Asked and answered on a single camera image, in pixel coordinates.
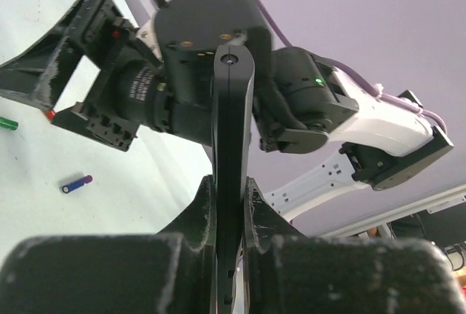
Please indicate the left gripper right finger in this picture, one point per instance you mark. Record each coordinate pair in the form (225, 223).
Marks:
(261, 221)

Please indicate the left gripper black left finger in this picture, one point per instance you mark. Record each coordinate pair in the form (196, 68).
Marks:
(196, 225)

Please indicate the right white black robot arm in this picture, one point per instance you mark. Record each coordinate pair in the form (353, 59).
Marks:
(205, 70)

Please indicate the blue purple AAA battery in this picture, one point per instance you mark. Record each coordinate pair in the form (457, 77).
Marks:
(74, 185)

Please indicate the green AAA battery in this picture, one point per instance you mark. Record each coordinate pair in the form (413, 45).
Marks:
(8, 124)

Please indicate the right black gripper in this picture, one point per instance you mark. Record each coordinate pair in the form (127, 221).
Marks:
(129, 91)

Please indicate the red AAA battery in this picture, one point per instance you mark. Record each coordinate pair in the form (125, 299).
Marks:
(50, 115)

